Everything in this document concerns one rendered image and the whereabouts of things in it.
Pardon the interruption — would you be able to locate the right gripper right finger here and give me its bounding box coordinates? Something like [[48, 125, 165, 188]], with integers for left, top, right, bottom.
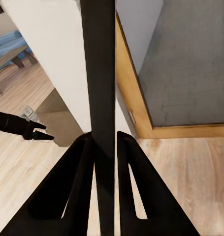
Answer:
[[117, 131, 200, 236]]

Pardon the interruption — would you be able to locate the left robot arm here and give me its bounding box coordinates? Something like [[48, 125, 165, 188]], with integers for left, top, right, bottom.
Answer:
[[0, 105, 54, 140]]

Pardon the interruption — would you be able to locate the poster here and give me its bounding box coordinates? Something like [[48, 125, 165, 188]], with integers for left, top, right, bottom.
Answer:
[[80, 0, 117, 236]]

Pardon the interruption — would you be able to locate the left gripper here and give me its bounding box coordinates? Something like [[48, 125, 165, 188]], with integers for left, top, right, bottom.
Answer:
[[2, 114, 54, 140]]

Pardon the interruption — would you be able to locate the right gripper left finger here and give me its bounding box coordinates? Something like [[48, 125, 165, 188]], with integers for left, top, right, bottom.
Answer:
[[0, 132, 95, 236]]

